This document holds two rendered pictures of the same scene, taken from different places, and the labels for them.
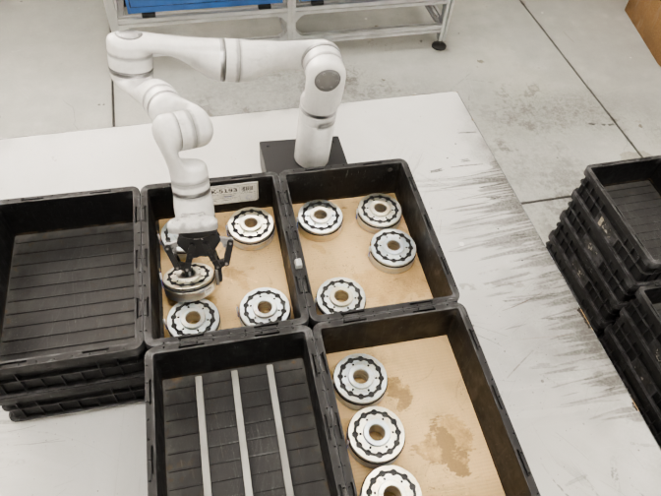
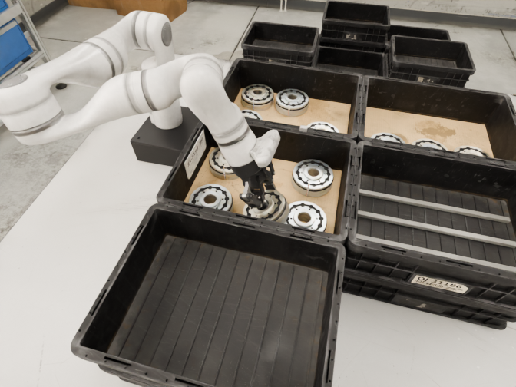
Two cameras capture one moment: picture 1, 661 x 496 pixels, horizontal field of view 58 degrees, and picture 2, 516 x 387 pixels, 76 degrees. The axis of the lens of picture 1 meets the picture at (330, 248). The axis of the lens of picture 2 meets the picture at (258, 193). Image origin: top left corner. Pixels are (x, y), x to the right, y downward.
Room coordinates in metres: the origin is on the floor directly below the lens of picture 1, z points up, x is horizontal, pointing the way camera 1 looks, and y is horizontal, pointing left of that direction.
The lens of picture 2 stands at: (0.47, 0.67, 1.47)
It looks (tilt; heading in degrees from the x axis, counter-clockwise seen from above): 51 degrees down; 301
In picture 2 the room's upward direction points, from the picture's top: straight up
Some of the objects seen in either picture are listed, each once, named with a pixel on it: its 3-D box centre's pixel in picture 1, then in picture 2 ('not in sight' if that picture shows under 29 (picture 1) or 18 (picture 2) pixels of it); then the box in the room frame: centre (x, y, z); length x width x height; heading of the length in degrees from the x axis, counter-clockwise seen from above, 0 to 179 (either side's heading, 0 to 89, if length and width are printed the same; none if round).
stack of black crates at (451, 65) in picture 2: not in sight; (415, 88); (0.54, -1.23, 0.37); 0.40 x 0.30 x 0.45; 18
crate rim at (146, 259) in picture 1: (219, 252); (262, 171); (0.72, 0.22, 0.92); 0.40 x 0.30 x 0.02; 16
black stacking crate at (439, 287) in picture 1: (360, 249); (287, 110); (0.80, -0.07, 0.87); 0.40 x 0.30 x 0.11; 16
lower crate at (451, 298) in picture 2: not in sight; (419, 244); (0.33, 0.11, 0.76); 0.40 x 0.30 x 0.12; 16
